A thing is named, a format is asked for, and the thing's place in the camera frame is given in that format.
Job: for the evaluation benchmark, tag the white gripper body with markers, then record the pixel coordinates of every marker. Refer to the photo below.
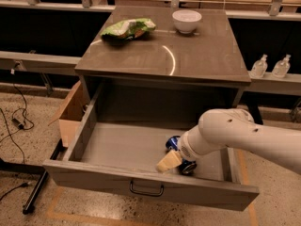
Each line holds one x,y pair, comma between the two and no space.
185,149

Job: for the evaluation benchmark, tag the black metal floor bar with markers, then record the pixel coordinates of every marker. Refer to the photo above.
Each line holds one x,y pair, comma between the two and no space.
29,207

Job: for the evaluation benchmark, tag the blue pepsi can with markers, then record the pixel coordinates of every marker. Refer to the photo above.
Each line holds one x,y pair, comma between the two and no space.
186,167

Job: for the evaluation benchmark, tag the grey cabinet with counter top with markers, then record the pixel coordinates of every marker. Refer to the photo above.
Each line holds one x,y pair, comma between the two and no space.
165,75

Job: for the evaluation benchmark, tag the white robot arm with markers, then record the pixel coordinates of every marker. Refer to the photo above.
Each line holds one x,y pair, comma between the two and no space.
218,129

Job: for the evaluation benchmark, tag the clear bottle right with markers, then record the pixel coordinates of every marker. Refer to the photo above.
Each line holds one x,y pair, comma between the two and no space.
281,68

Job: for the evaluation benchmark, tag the grey shelf rail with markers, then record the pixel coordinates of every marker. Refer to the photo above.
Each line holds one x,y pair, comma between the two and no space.
38,63

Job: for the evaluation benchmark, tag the white bowl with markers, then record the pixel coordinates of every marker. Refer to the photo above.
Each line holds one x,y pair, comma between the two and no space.
186,21

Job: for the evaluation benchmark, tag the green chip bag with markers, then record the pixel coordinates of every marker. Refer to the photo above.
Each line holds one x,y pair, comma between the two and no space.
129,29

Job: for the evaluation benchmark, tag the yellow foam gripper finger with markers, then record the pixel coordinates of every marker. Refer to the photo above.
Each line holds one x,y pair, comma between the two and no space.
170,161

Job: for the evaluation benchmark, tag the cardboard box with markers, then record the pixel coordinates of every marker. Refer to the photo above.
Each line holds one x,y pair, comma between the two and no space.
70,114

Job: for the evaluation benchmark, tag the open grey top drawer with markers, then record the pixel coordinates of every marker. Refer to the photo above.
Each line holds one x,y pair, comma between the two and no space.
107,155

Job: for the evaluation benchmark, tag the clear bottle left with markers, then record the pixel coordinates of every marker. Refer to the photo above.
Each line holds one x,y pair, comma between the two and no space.
259,67

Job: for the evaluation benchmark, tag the black drawer handle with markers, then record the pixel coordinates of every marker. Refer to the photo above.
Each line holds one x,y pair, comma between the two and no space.
144,190

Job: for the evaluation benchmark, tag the clear bottle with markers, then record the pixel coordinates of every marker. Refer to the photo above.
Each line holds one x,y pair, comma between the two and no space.
259,67
281,68

